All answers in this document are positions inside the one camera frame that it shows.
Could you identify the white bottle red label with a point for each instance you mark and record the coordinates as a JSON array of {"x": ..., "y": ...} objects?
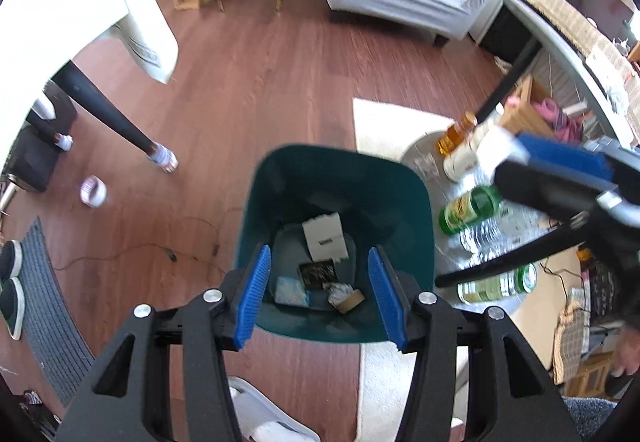
[{"x": 462, "y": 163}]

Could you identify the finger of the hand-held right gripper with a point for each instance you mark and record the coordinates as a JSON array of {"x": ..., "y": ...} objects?
[
  {"x": 565, "y": 155},
  {"x": 540, "y": 187}
]

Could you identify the black cabinet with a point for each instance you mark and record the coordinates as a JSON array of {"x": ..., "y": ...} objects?
[{"x": 505, "y": 37}]

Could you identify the clear bottle green cap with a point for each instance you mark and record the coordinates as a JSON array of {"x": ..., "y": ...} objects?
[{"x": 497, "y": 283}]

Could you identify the pink shoes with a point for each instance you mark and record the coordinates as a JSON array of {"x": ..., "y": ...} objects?
[{"x": 555, "y": 118}]

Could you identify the black monitor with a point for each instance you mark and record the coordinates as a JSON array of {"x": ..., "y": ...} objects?
[{"x": 600, "y": 5}]

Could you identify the light slipper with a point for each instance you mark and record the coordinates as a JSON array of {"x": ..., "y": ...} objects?
[{"x": 270, "y": 414}]

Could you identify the small paper ball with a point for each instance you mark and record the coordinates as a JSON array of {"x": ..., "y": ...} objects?
[{"x": 339, "y": 291}]

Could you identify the black tissue pack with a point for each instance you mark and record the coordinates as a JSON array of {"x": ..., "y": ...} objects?
[{"x": 316, "y": 274}]

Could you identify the black storage box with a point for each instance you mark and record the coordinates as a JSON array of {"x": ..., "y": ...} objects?
[{"x": 35, "y": 157}]

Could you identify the black-legged dining table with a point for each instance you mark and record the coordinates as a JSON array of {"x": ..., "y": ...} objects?
[{"x": 100, "y": 112}]

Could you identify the green bottle yellow label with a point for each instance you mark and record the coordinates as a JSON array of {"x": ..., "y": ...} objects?
[{"x": 470, "y": 209}]

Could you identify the small clear plastic wrapper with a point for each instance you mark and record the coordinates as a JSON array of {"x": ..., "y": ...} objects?
[{"x": 426, "y": 166}]

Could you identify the person's right hand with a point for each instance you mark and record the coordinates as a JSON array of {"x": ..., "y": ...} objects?
[{"x": 625, "y": 352}]

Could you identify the grey floor mat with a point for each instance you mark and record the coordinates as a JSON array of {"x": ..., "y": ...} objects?
[{"x": 50, "y": 307}]

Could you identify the checked fabric basket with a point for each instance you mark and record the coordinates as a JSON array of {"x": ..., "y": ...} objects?
[{"x": 570, "y": 337}]

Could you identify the amber liquid bottle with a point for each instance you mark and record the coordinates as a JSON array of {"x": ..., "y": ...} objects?
[{"x": 457, "y": 135}]

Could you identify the dark slipper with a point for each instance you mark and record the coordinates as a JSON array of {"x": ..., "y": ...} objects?
[
  {"x": 10, "y": 259},
  {"x": 12, "y": 307}
]

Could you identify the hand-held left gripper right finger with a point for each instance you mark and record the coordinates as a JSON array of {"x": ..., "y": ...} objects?
[{"x": 387, "y": 302}]

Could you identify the round dark marble table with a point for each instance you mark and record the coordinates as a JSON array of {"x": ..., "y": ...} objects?
[{"x": 510, "y": 72}]

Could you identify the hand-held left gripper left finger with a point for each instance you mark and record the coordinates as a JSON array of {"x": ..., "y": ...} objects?
[{"x": 252, "y": 297}]

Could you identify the dark green trash bin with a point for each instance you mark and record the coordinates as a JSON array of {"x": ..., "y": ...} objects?
[{"x": 300, "y": 182}]

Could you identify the blue white tissue pack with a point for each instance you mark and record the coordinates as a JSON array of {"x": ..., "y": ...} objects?
[{"x": 290, "y": 293}]

